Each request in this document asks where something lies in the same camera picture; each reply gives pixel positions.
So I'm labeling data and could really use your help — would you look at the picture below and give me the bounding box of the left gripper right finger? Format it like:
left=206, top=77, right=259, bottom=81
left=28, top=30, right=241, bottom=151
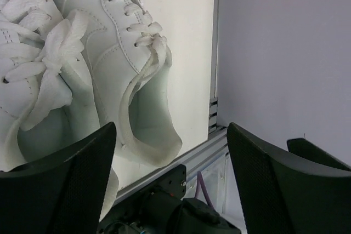
left=227, top=123, right=350, bottom=233

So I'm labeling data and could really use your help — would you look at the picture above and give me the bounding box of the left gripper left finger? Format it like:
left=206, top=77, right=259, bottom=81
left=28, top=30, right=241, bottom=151
left=1, top=122, right=116, bottom=233

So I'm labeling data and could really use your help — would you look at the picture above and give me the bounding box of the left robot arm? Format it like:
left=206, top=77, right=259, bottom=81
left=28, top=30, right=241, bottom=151
left=1, top=123, right=350, bottom=233

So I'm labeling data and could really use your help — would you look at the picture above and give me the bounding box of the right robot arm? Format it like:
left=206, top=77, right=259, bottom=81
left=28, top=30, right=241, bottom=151
left=287, top=138, right=350, bottom=171

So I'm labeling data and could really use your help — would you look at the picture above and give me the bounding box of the white leather sneaker left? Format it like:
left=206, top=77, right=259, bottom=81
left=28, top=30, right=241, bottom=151
left=0, top=0, right=120, bottom=218

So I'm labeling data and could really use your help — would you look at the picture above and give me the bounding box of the white leather sneaker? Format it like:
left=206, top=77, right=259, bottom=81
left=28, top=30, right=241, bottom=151
left=54, top=0, right=182, bottom=167
left=0, top=0, right=120, bottom=218

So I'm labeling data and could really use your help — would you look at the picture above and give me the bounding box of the white leather sneaker right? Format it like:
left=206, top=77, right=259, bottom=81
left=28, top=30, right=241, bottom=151
left=54, top=0, right=182, bottom=167

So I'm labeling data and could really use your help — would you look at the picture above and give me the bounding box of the aluminium front rail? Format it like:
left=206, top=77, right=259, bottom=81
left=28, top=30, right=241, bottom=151
left=114, top=127, right=227, bottom=205

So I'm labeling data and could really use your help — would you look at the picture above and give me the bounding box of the aluminium rail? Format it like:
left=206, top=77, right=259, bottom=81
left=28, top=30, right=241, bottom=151
left=208, top=0, right=219, bottom=134
left=114, top=127, right=227, bottom=205

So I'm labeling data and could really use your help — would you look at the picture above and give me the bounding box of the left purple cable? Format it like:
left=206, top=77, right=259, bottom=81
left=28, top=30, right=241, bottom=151
left=196, top=170, right=214, bottom=207

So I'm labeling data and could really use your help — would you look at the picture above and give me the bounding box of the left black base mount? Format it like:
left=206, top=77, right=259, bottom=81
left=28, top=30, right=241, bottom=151
left=152, top=164, right=186, bottom=199

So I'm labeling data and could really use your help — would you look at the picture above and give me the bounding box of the right side aluminium rail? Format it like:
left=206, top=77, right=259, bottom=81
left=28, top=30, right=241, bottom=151
left=208, top=0, right=219, bottom=134

